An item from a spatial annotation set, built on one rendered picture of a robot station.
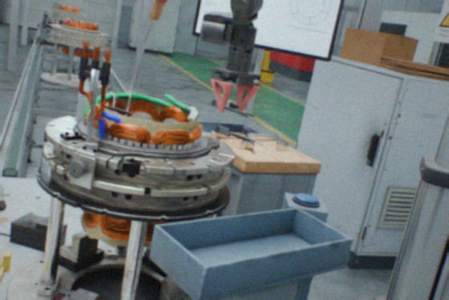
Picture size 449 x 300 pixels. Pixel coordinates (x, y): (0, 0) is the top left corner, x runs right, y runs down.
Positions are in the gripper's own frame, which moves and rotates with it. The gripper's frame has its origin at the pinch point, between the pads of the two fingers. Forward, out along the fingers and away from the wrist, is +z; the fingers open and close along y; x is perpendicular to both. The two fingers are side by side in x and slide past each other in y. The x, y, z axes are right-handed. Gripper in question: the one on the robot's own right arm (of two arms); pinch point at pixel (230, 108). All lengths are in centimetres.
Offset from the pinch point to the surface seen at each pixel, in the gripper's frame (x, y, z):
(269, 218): 46, 24, 6
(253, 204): 24.0, 8.1, 14.1
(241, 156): 21.5, 11.3, 4.9
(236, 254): 50, 32, 9
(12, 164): -62, 33, 34
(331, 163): -122, -181, 59
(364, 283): -64, -165, 112
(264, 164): 24.6, 7.7, 5.4
